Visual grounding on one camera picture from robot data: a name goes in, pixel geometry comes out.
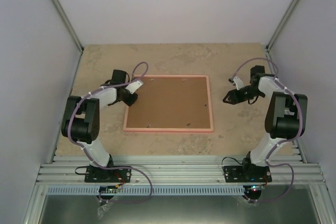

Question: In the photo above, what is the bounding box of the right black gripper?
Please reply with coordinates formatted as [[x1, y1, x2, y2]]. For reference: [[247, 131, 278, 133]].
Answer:
[[223, 86, 264, 105]]

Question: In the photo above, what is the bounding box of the pink picture frame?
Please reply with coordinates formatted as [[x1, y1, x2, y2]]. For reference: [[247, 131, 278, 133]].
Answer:
[[122, 74, 215, 134]]

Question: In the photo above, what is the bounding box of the white mat brown backing board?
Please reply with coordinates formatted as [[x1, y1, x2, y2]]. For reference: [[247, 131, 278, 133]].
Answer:
[[125, 77, 212, 129]]

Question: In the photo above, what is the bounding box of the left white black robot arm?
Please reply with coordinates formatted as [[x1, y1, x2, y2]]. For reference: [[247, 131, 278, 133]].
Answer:
[[61, 70, 143, 182]]

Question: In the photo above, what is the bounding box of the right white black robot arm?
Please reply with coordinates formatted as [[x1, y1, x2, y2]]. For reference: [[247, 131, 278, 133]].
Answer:
[[222, 65, 308, 183]]

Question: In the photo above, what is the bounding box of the right circuit board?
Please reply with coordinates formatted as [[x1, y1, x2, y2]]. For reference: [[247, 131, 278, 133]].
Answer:
[[246, 184, 266, 191]]

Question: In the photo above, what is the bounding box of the circuit board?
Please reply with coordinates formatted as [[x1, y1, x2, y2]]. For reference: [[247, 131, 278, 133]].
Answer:
[[246, 184, 266, 191], [98, 185, 122, 194]]

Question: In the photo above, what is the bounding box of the left circuit board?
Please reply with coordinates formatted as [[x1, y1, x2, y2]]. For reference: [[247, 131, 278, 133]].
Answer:
[[98, 185, 122, 194]]

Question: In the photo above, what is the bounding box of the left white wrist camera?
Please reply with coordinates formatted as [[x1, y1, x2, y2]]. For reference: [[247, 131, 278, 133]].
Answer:
[[125, 80, 143, 94]]

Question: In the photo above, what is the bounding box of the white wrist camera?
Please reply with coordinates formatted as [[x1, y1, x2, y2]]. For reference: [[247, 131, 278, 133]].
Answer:
[[125, 80, 143, 94], [229, 76, 244, 90]]

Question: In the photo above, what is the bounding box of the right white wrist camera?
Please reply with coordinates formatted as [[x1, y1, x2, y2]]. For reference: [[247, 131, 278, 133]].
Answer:
[[229, 76, 244, 90]]

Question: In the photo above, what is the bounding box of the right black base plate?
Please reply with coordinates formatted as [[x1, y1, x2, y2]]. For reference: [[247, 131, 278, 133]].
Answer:
[[223, 165, 272, 183]]

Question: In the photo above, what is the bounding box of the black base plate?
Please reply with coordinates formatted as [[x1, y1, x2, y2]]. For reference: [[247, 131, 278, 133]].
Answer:
[[223, 165, 272, 183], [84, 165, 131, 183]]

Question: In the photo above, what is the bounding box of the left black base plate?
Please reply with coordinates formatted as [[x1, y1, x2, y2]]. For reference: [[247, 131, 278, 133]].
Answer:
[[84, 165, 131, 183]]

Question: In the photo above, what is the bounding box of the aluminium rail platform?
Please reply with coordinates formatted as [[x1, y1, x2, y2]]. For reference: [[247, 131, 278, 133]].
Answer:
[[36, 155, 326, 185]]

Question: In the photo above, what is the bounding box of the blue slotted cable duct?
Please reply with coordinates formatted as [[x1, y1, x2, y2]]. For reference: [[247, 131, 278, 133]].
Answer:
[[47, 185, 245, 196]]

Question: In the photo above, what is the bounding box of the left aluminium corner post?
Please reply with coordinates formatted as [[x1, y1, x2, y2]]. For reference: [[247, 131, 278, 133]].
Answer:
[[35, 0, 85, 54]]

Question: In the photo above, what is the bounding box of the aluminium corner post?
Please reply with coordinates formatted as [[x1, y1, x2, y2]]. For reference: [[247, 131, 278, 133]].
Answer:
[[264, 0, 318, 54], [35, 0, 85, 54]]

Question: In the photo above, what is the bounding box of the right aluminium corner post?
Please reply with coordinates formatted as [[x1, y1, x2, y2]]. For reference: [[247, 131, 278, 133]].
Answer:
[[264, 0, 318, 54]]

